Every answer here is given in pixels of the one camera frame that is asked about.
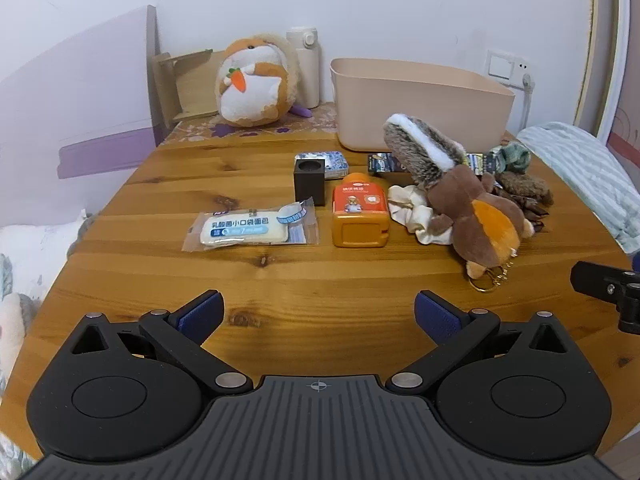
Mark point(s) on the blue white patterned tin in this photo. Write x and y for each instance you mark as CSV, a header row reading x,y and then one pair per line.
x,y
331,165

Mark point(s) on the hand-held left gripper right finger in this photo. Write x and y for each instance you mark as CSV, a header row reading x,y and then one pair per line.
x,y
439,317

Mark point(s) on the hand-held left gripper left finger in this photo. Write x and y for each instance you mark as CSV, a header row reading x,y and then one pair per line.
x,y
200,316

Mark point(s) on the orange plastic bottle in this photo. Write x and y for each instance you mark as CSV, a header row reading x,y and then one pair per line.
x,y
360,215

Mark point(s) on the clear wrapped bread packet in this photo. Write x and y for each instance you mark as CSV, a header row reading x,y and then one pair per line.
x,y
245,227

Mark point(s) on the brown fuzzy scrunchie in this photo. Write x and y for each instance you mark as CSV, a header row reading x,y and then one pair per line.
x,y
525,184

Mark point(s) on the beige plastic storage container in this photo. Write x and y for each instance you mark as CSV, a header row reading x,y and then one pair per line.
x,y
420,110

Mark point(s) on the wooden stand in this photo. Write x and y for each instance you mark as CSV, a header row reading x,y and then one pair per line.
x,y
192,87

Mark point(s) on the striped light green blanket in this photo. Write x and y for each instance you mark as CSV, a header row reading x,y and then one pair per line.
x,y
585,170

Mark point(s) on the white wooden door frame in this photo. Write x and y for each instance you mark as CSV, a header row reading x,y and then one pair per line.
x,y
607,45

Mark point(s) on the white patterned bedding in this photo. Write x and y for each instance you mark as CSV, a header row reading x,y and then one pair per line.
x,y
35,245

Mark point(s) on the purple stick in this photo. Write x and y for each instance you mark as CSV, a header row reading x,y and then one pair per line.
x,y
302,110

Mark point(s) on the black cube holder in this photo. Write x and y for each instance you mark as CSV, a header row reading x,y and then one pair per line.
x,y
309,185

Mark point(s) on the cream scrunchie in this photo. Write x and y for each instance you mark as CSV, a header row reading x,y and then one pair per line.
x,y
412,210

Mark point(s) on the green plaid scrunchie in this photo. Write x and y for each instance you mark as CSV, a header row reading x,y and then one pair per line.
x,y
512,157

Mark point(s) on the white wall switch socket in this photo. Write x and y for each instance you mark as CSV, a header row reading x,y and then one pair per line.
x,y
500,66

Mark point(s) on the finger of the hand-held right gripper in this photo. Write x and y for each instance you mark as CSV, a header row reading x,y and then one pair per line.
x,y
595,280

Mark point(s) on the white purple headboard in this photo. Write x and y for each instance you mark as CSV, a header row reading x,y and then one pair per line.
x,y
75,110

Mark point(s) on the orange white hamster plush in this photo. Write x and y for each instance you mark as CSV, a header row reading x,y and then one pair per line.
x,y
252,87

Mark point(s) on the floral table mat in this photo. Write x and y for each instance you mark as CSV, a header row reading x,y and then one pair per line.
x,y
300,125

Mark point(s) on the cream thermos bottle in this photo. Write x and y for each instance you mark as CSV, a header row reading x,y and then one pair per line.
x,y
307,67

